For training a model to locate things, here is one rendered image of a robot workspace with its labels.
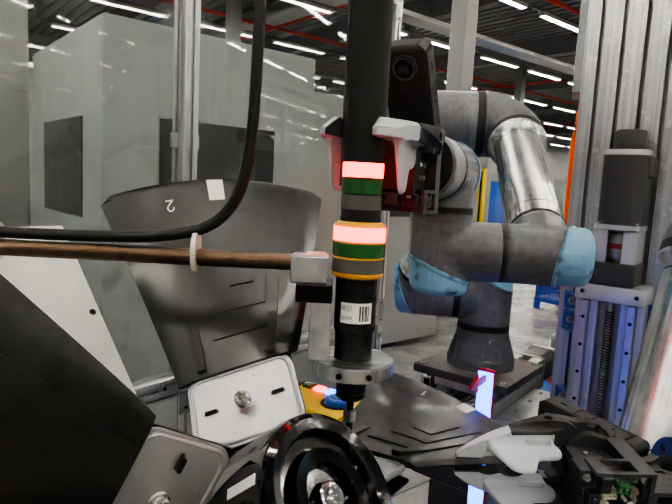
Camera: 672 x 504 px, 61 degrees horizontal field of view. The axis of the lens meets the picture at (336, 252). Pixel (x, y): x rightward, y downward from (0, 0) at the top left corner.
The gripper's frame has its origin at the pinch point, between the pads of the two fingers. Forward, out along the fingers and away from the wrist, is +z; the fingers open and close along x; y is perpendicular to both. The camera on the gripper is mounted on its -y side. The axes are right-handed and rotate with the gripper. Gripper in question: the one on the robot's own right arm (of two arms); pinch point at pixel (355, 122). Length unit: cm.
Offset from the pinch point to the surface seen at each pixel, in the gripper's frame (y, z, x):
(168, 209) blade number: 8.2, -3.7, 21.6
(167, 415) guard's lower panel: 56, -53, 63
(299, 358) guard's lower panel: 53, -98, 55
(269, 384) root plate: 21.5, 2.6, 5.3
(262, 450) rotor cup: 22.5, 11.2, 0.6
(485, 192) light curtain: -1, -591, 94
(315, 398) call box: 40, -42, 22
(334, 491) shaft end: 25.6, 8.3, -3.5
